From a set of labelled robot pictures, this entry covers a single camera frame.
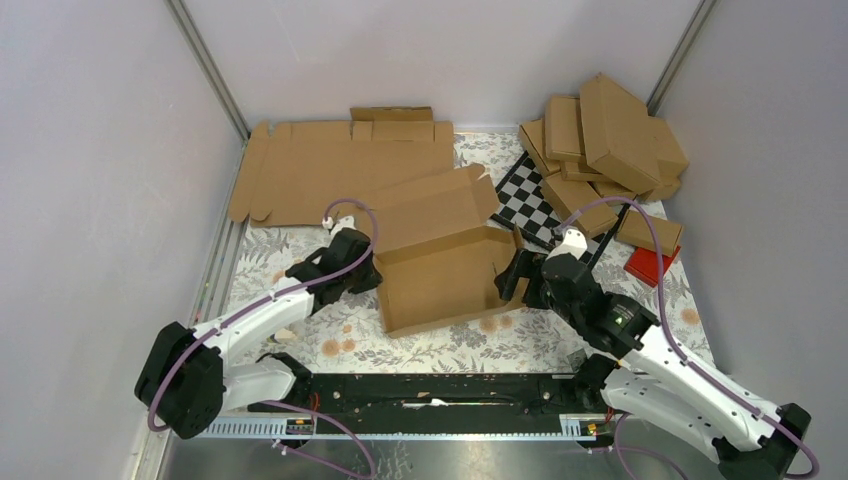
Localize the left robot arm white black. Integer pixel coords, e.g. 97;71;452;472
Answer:
134;227;382;439

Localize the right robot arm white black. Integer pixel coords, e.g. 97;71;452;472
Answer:
494;249;811;479

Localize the folded cardboard box beside red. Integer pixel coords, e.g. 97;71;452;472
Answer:
616;209;684;257

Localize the large folded cardboard box top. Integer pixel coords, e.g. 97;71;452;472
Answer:
579;73;661;194

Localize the black white checkerboard panel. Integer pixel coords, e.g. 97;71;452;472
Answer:
492;154;624;266

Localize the floral patterned table mat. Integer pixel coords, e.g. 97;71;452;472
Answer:
221;131;714;373

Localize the stack of flat cardboard blanks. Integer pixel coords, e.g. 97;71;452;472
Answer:
228;106;454;227

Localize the small green white object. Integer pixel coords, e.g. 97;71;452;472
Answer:
268;329;297;344

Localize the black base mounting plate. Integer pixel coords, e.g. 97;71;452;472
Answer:
281;373;613;437

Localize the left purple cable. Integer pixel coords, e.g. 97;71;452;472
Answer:
146;198;380;480

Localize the purple cable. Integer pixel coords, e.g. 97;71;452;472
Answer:
146;198;380;480
555;195;821;480

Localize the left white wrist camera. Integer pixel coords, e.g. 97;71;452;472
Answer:
322;215;356;237

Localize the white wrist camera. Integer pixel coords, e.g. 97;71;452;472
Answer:
322;215;356;237
548;227;588;260

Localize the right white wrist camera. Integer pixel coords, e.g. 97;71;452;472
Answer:
548;227;588;260

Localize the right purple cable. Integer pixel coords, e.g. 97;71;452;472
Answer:
555;195;821;480

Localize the aluminium frame rail front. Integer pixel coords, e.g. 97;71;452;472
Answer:
148;373;747;444

